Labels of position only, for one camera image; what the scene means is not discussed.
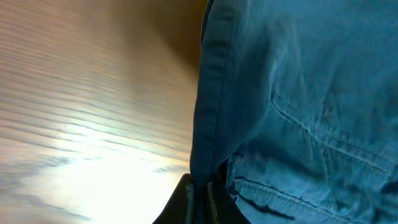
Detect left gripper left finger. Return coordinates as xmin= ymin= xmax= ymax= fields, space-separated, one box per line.
xmin=153 ymin=174 xmax=194 ymax=224

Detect dark blue shorts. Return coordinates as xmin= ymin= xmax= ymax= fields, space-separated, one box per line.
xmin=190 ymin=0 xmax=397 ymax=223

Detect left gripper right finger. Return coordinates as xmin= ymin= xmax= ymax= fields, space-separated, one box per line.
xmin=206 ymin=162 xmax=249 ymax=224

